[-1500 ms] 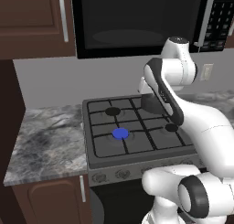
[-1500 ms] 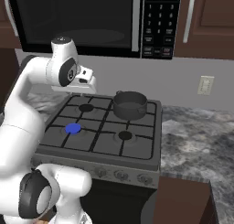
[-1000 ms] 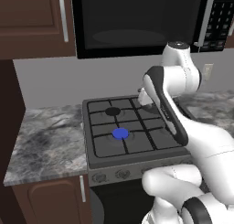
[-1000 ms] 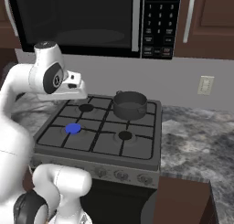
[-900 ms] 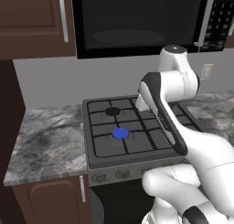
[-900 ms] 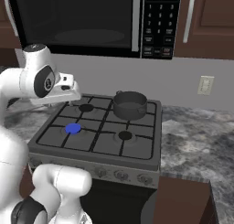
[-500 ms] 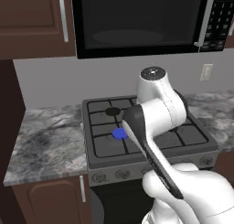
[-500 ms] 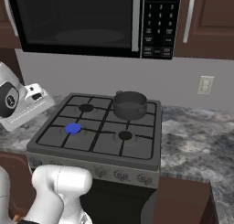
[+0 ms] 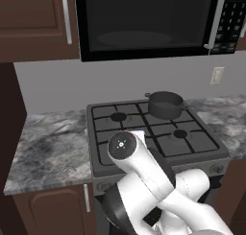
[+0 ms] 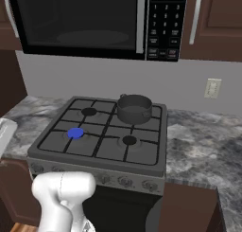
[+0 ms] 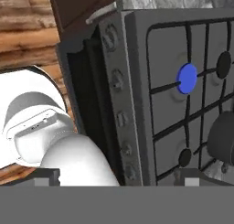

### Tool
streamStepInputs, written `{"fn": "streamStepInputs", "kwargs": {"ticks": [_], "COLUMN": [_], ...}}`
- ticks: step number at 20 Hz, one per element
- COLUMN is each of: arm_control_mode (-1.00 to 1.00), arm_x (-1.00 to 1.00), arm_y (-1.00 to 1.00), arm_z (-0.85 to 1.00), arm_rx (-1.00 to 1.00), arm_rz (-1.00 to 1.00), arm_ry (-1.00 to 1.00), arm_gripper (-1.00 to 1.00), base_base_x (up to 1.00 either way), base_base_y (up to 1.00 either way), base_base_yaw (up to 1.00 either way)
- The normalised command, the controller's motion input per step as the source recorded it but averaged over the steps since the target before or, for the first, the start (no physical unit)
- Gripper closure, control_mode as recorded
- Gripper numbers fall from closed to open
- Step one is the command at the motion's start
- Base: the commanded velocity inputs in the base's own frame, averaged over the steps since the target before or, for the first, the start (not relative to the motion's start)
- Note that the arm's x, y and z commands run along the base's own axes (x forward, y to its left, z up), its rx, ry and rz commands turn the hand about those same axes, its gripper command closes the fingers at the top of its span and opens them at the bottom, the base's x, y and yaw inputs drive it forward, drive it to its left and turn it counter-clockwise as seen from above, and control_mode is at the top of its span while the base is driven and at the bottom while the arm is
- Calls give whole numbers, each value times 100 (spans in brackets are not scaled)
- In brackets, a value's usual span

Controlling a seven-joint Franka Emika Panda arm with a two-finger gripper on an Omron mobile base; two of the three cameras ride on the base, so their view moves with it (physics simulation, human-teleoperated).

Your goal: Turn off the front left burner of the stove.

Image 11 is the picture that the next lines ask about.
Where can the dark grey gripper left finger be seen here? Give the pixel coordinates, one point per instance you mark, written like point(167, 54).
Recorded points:
point(45, 175)

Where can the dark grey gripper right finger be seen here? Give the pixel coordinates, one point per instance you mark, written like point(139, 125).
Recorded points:
point(190, 174)

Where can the dark grey stove knob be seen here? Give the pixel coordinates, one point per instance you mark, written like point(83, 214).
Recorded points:
point(110, 37)
point(126, 148)
point(117, 81)
point(121, 119)
point(131, 172)

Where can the dark grey stove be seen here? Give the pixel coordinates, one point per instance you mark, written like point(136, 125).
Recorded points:
point(166, 51)

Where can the dark grey pan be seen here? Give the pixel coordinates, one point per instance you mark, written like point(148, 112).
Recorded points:
point(222, 137)

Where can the brown cupboard door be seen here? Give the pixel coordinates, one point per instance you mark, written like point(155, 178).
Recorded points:
point(79, 8)

